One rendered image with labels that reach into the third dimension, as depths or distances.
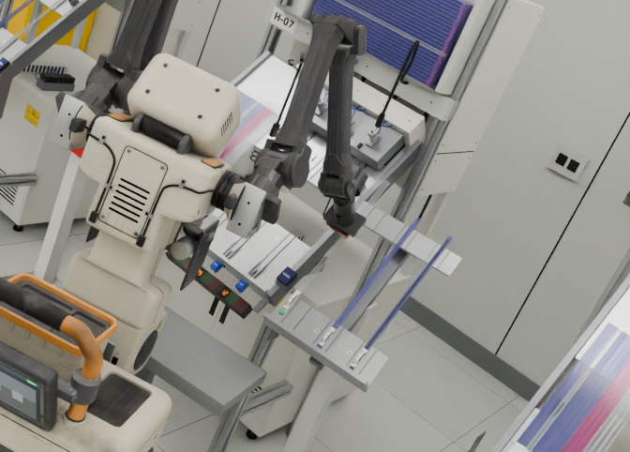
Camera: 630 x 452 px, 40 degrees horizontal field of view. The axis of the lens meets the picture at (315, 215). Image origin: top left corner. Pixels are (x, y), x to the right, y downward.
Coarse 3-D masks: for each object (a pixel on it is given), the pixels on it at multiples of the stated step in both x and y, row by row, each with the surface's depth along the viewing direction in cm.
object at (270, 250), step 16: (224, 224) 268; (272, 224) 265; (224, 240) 264; (240, 240) 263; (256, 240) 263; (272, 240) 262; (288, 240) 261; (240, 256) 260; (256, 256) 259; (272, 256) 259; (288, 256) 258; (272, 272) 256
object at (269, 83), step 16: (272, 64) 303; (256, 80) 300; (272, 80) 299; (288, 80) 298; (256, 96) 296; (272, 96) 295; (256, 144) 284; (320, 144) 280; (320, 160) 276; (352, 160) 275; (368, 176) 271
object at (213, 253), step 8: (216, 256) 261; (224, 256) 258; (224, 264) 261; (232, 264) 256; (232, 272) 260; (240, 272) 254; (248, 280) 254; (256, 280) 252; (256, 288) 254; (264, 288) 250; (264, 296) 254
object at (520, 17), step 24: (528, 0) 296; (504, 24) 275; (528, 24) 290; (504, 48) 285; (480, 72) 280; (504, 72) 296; (480, 96) 290; (432, 120) 286; (456, 120) 285; (480, 120) 302; (456, 144) 296; (432, 168) 291; (456, 168) 308; (432, 192) 303; (432, 216) 321; (408, 264) 329
